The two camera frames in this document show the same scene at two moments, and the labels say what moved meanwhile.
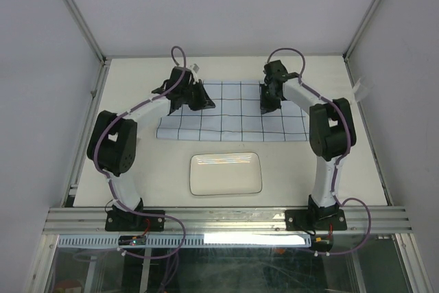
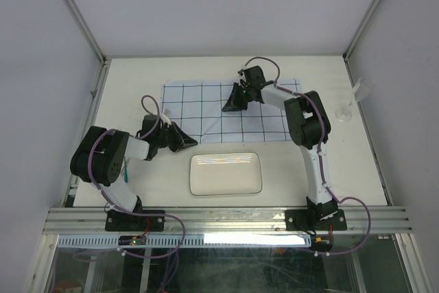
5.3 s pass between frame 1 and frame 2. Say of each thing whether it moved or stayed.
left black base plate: stayed
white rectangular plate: stayed
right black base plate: stayed
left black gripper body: moved
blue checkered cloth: stayed
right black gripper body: moved
